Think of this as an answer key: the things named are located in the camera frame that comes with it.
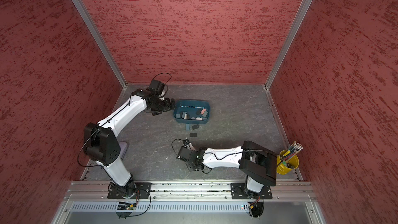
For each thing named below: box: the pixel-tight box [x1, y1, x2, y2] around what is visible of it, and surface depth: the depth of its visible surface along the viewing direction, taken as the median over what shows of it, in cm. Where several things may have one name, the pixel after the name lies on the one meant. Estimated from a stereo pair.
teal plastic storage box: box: [173, 99, 211, 124], surface depth 104 cm
